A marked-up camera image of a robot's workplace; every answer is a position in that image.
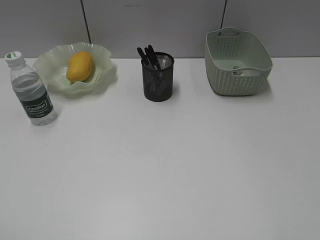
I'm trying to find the black marker pen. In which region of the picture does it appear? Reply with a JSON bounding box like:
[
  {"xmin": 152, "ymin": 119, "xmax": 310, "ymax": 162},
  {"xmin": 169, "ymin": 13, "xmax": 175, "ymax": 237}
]
[
  {"xmin": 144, "ymin": 45, "xmax": 159, "ymax": 70},
  {"xmin": 137, "ymin": 47, "xmax": 152, "ymax": 68},
  {"xmin": 147, "ymin": 44, "xmax": 161, "ymax": 70}
]

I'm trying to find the pale green woven basket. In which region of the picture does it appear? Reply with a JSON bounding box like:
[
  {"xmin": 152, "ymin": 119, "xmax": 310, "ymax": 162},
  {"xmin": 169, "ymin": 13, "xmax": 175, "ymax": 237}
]
[{"xmin": 204, "ymin": 27, "xmax": 273, "ymax": 97}]

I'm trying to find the yellow mango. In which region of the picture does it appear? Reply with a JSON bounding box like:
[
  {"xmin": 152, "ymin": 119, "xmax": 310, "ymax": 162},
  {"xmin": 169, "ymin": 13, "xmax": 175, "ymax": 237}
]
[{"xmin": 66, "ymin": 51, "xmax": 94, "ymax": 83}]

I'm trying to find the clear water bottle green label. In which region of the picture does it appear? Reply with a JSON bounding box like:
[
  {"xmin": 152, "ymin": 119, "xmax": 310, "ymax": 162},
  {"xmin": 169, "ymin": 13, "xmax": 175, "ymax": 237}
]
[{"xmin": 4, "ymin": 51, "xmax": 57, "ymax": 126}]

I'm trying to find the black cable right wall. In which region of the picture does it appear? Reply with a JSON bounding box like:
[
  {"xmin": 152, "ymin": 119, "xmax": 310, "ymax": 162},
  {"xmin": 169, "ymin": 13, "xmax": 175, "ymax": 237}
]
[{"xmin": 219, "ymin": 0, "xmax": 229, "ymax": 36}]

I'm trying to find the black mesh pen holder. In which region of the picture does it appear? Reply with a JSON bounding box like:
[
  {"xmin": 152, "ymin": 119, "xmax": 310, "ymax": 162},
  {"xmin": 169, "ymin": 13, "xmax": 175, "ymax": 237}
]
[{"xmin": 141, "ymin": 52, "xmax": 175, "ymax": 102}]

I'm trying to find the white waste paper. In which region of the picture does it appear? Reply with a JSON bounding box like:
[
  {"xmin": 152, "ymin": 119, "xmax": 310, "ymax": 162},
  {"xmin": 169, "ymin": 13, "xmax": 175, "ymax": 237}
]
[{"xmin": 232, "ymin": 65, "xmax": 243, "ymax": 76}]

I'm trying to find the pale green wavy plate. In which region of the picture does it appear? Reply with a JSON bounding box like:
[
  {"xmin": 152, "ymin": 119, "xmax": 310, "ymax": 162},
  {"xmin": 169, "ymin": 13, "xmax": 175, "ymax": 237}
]
[{"xmin": 33, "ymin": 42, "xmax": 117, "ymax": 98}]

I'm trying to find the grey white eraser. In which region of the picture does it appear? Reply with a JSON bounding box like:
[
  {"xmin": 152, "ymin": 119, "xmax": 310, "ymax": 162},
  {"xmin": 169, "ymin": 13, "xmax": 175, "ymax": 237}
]
[{"xmin": 158, "ymin": 56, "xmax": 172, "ymax": 70}]

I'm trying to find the black cable wall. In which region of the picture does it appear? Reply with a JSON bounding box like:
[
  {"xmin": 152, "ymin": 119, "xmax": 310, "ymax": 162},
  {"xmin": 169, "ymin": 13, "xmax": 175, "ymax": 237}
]
[
  {"xmin": 219, "ymin": 0, "xmax": 229, "ymax": 36},
  {"xmin": 80, "ymin": 0, "xmax": 92, "ymax": 44}
]

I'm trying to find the black cable left wall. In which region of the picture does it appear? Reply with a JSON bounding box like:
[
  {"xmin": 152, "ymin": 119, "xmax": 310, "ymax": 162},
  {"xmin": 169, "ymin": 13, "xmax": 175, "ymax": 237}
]
[{"xmin": 80, "ymin": 0, "xmax": 92, "ymax": 44}]

